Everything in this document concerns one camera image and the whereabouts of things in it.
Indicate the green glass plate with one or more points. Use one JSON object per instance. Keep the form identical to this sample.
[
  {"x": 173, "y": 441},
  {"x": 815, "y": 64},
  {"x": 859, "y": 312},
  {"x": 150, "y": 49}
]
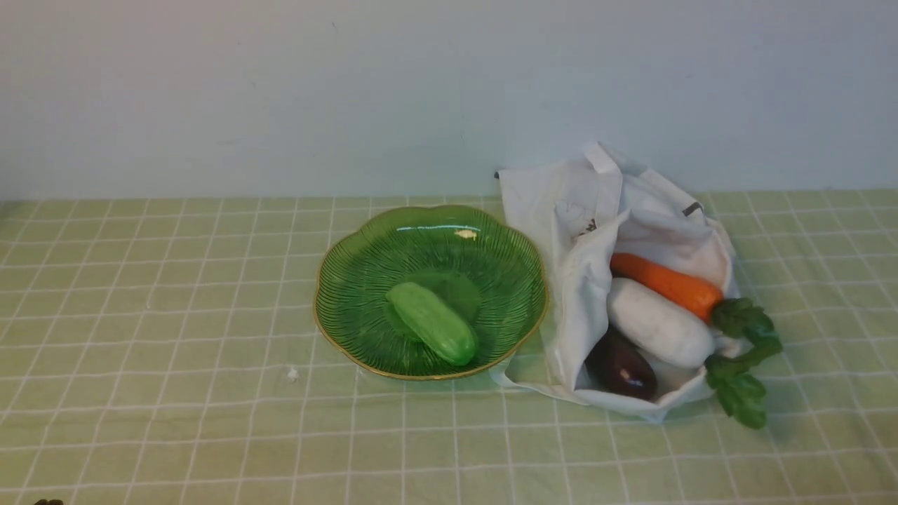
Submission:
[{"x": 488, "y": 272}]

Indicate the green checkered tablecloth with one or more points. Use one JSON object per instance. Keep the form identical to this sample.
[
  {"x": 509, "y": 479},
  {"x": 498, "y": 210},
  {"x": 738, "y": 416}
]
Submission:
[{"x": 146, "y": 342}]

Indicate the orange carrot with leaves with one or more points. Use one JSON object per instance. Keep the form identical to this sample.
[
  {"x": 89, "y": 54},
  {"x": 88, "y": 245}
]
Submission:
[{"x": 666, "y": 283}]

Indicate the white radish with leaves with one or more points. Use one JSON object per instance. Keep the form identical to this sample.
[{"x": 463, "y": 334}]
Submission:
[{"x": 678, "y": 338}]

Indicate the white cloth bag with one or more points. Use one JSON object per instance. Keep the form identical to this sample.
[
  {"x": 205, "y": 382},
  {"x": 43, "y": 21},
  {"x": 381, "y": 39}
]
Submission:
[{"x": 578, "y": 213}]

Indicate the dark purple eggplant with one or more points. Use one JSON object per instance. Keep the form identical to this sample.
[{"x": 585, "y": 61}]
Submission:
[{"x": 615, "y": 364}]

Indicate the green cucumber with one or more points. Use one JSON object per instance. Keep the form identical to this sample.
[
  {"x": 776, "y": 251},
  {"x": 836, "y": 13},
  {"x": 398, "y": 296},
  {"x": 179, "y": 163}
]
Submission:
[{"x": 444, "y": 331}]

